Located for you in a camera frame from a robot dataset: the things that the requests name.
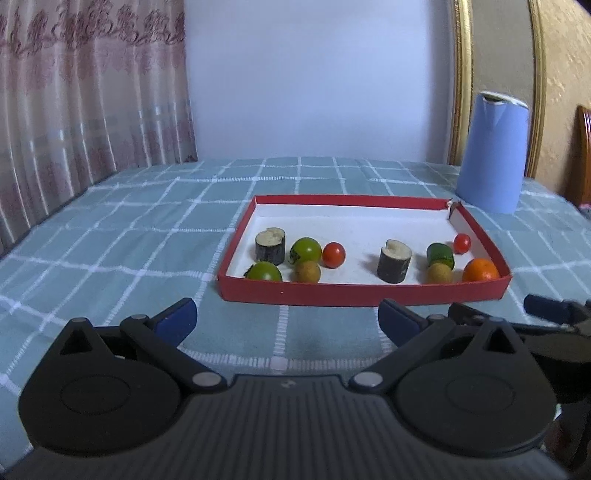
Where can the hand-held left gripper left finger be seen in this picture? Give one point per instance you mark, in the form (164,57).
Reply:
(178,318)

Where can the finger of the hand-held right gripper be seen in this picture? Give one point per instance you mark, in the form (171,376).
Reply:
(542,305)
(464,311)

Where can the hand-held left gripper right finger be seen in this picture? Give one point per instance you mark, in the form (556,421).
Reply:
(395,318)

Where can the red cardboard box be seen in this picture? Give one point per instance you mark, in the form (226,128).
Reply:
(360,293)

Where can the cucumber chunk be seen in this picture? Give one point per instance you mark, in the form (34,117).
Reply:
(394,265)
(270,248)

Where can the green cucumber piece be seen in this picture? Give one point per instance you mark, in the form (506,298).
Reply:
(439,254)

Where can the red cherry tomato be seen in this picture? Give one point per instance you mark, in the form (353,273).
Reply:
(333,255)
(462,243)

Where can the tan round fruit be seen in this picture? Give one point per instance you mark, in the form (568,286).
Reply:
(308,272)
(439,273)

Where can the green tomato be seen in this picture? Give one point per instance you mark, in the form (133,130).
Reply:
(305,250)
(264,273)

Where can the orange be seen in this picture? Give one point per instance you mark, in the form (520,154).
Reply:
(481,270)

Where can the teal checked cloth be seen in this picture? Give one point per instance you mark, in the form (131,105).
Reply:
(138,240)

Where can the blue electric kettle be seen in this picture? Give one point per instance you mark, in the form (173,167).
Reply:
(491,157)

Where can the pink patterned curtain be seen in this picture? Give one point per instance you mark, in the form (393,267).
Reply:
(83,115)

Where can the gold wall frame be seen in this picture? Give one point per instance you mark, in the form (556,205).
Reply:
(461,92)

